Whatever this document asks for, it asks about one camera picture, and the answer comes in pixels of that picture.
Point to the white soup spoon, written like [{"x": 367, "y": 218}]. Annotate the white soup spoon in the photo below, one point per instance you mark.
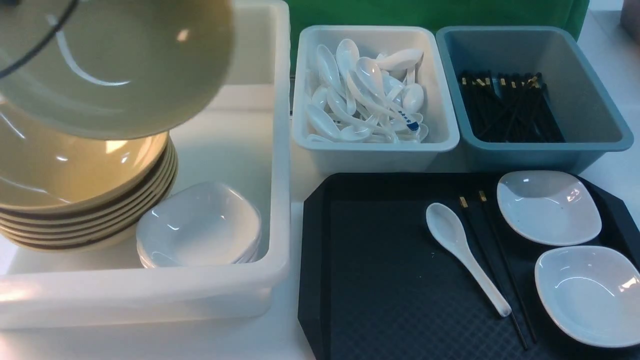
[{"x": 447, "y": 229}]

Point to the yellow noodle bowl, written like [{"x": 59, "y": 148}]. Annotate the yellow noodle bowl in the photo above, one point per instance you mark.
[{"x": 114, "y": 69}]

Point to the white square dish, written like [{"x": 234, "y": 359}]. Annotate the white square dish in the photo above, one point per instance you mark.
[
  {"x": 592, "y": 294},
  {"x": 551, "y": 208}
]

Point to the large white tub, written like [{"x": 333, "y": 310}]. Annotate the large white tub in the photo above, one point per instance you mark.
[{"x": 241, "y": 139}]

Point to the pile of white spoons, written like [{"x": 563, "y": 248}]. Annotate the pile of white spoons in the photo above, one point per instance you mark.
[{"x": 364, "y": 100}]

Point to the white spoon bin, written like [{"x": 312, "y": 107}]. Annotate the white spoon bin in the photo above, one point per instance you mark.
[{"x": 438, "y": 111}]

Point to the black serving tray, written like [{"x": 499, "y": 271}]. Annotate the black serving tray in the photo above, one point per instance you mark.
[{"x": 375, "y": 285}]

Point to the stack of white dishes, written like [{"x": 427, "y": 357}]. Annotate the stack of white dishes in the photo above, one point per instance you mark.
[{"x": 206, "y": 224}]

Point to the pile of black chopsticks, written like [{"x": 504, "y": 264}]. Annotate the pile of black chopsticks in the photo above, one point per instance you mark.
[{"x": 509, "y": 107}]

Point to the teal chopstick bin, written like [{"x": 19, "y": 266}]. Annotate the teal chopstick bin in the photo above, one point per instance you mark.
[{"x": 584, "y": 111}]

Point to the stack of yellow bowls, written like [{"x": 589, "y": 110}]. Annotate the stack of yellow bowls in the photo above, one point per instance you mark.
[{"x": 62, "y": 192}]

